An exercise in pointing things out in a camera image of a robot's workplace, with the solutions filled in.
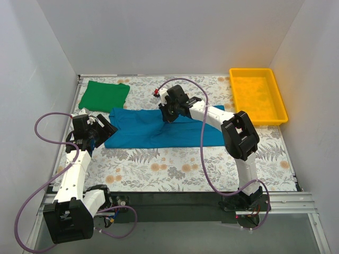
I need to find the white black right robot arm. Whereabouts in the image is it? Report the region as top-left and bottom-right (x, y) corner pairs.
(154, 85), (263, 210)

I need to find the yellow plastic bin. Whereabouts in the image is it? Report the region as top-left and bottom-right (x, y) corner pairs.
(229, 68), (288, 126)

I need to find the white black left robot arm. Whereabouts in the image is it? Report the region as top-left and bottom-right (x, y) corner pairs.
(43, 113), (117, 244)

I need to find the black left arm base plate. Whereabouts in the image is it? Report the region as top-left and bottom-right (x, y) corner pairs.
(109, 195), (130, 212)

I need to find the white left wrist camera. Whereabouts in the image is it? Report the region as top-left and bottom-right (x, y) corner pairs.
(78, 108), (98, 125)

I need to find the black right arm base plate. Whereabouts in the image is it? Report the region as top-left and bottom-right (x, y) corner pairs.
(218, 194), (271, 212)

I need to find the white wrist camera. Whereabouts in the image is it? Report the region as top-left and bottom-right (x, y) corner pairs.
(78, 108), (98, 125)
(154, 87), (168, 106)

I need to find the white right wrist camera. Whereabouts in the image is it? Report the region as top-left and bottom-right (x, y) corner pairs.
(154, 87), (168, 106)

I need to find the blue t shirt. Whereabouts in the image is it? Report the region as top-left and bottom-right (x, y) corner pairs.
(103, 105), (226, 150)

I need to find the aluminium frame rail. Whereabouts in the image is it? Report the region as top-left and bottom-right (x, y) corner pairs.
(27, 192), (332, 253)

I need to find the green folded t shirt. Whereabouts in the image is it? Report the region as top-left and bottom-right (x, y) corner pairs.
(78, 80), (130, 113)

